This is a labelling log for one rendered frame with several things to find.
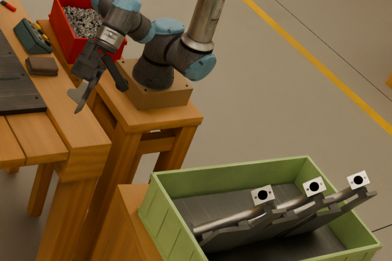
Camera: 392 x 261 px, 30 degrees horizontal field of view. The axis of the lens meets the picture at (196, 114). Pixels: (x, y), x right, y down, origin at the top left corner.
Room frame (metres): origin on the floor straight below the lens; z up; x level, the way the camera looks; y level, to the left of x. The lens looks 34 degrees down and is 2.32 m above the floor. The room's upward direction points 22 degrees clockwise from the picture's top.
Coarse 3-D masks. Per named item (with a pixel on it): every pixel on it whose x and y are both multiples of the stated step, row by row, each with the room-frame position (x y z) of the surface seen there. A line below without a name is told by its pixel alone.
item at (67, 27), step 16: (64, 0) 2.55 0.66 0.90; (80, 0) 2.59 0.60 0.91; (48, 16) 2.53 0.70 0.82; (64, 16) 2.40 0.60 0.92; (80, 16) 2.50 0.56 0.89; (96, 16) 2.57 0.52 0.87; (64, 32) 2.38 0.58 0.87; (80, 32) 2.40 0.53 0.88; (96, 32) 2.45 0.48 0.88; (64, 48) 2.34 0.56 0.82; (80, 48) 2.30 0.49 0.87
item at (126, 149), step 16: (96, 96) 2.19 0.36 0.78; (96, 112) 2.18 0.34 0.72; (112, 128) 2.09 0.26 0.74; (176, 128) 2.20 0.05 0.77; (192, 128) 2.21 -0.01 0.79; (112, 144) 2.05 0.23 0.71; (128, 144) 2.03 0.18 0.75; (144, 144) 2.10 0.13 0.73; (160, 144) 2.15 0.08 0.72; (176, 144) 2.18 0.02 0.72; (112, 160) 2.03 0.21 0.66; (128, 160) 2.04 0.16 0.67; (160, 160) 2.21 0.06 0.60; (176, 160) 2.20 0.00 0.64; (112, 176) 2.01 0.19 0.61; (128, 176) 2.38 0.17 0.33; (96, 192) 2.05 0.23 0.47; (112, 192) 2.03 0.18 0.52; (96, 208) 2.03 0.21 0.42; (96, 224) 2.01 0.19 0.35; (80, 240) 2.05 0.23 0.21; (96, 240) 2.03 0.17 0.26; (80, 256) 2.02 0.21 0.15
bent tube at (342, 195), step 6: (354, 174) 1.74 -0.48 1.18; (360, 174) 1.74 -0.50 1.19; (366, 174) 1.74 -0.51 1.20; (348, 180) 1.73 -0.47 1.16; (354, 180) 1.75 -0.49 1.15; (360, 180) 1.79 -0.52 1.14; (366, 180) 1.73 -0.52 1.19; (354, 186) 1.71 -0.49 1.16; (360, 186) 1.72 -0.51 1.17; (342, 192) 1.80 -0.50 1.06; (348, 192) 1.80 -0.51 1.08; (354, 192) 1.79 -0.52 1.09; (336, 198) 1.79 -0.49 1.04; (342, 198) 1.80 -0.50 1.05; (306, 204) 1.78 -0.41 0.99; (312, 204) 1.77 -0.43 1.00; (330, 204) 1.79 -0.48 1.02; (294, 210) 1.76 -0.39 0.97; (300, 210) 1.76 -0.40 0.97
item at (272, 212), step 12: (264, 216) 1.50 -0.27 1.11; (276, 216) 1.51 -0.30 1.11; (228, 228) 1.49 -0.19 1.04; (240, 228) 1.51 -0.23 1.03; (252, 228) 1.52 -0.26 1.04; (204, 240) 1.49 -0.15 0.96; (216, 240) 1.50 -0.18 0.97; (228, 240) 1.53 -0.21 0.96; (240, 240) 1.57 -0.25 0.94; (204, 252) 1.54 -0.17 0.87; (216, 252) 1.58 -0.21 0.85
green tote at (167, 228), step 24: (192, 168) 1.77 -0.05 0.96; (216, 168) 1.82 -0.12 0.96; (240, 168) 1.88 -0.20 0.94; (264, 168) 1.95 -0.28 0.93; (288, 168) 2.02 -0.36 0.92; (312, 168) 2.03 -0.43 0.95; (168, 192) 1.72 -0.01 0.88; (192, 192) 1.79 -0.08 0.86; (216, 192) 1.85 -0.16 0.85; (336, 192) 1.94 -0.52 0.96; (144, 216) 1.64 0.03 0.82; (168, 216) 1.57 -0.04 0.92; (168, 240) 1.55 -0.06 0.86; (192, 240) 1.47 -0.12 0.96; (360, 240) 1.81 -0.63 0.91
